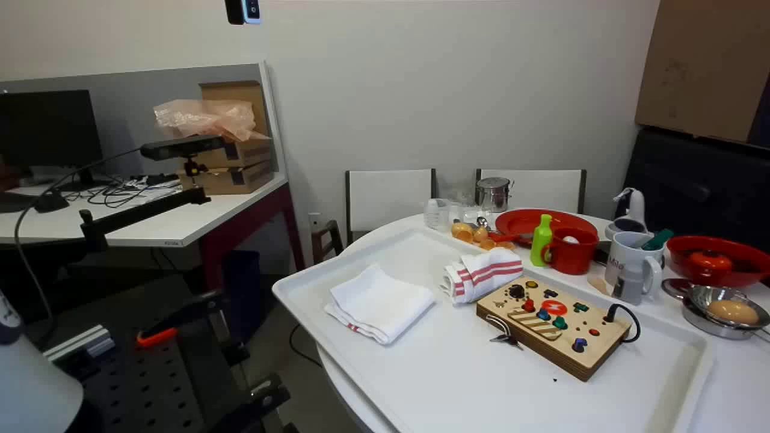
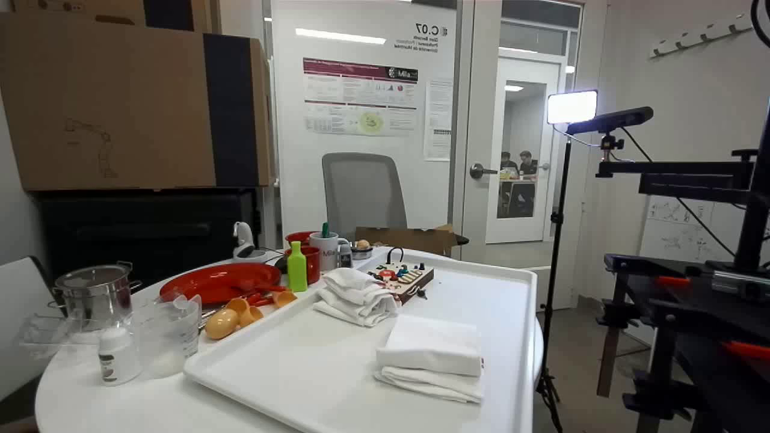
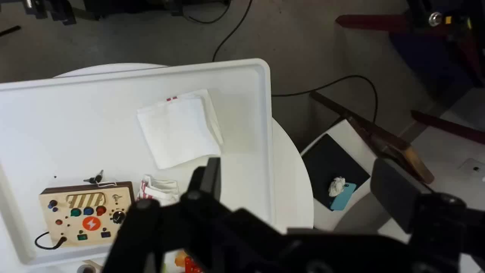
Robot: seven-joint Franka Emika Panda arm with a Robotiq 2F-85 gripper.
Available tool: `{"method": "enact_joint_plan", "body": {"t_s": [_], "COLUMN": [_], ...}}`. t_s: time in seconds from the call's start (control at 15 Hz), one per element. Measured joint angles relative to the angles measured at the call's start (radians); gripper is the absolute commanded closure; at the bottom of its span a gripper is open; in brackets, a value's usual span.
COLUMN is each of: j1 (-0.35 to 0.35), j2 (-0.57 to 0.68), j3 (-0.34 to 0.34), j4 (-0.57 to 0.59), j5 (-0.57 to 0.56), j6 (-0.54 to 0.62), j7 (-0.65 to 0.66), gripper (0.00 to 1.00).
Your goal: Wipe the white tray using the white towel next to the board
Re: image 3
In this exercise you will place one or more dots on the white box with black panel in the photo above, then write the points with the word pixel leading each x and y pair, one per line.
pixel 328 162

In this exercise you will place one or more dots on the crumpled white paper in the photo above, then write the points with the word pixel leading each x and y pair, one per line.
pixel 337 186

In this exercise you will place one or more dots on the black headed key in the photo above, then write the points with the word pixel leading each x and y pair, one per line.
pixel 94 178

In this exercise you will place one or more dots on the wooden switch board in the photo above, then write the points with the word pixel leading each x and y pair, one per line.
pixel 85 215

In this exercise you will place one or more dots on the folded white towel red tag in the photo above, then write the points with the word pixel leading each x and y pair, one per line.
pixel 176 127

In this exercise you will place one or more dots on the blue card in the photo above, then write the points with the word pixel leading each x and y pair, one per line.
pixel 346 198

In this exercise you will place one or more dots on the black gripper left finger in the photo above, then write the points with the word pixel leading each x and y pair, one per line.
pixel 167 238

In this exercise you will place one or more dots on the white plastic tray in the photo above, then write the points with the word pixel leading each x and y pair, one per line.
pixel 76 127

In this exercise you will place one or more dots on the dark stand base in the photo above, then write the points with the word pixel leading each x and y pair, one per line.
pixel 434 47

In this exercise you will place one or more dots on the brown wooden leg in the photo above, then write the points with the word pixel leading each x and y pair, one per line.
pixel 384 142

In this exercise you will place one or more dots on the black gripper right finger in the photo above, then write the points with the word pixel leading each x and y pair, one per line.
pixel 399 195

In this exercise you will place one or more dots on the red metal leg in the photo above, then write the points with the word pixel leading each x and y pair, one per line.
pixel 369 22
pixel 449 128

